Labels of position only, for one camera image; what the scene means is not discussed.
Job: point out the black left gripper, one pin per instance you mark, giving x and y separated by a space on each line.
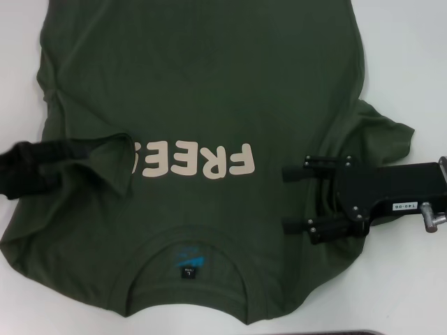
21 171

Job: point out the dark flat strip grey rim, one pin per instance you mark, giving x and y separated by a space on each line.
345 332

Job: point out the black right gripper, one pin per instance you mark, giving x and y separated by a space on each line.
384 186

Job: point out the dark green FREE t-shirt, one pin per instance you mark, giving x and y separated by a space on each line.
209 87

